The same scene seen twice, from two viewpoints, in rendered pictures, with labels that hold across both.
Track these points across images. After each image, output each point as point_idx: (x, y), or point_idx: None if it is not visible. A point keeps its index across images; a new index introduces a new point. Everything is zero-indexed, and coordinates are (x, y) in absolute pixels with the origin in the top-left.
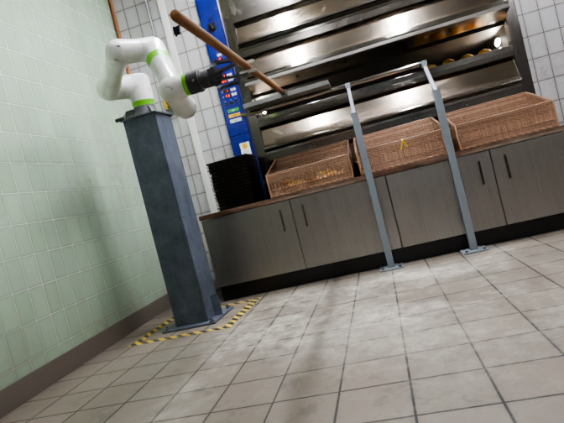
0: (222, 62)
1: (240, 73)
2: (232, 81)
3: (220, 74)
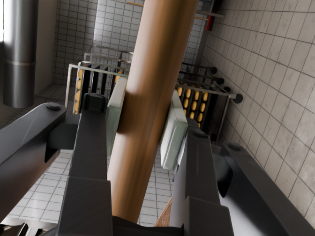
0: (11, 159)
1: (185, 120)
2: (249, 172)
3: (144, 233)
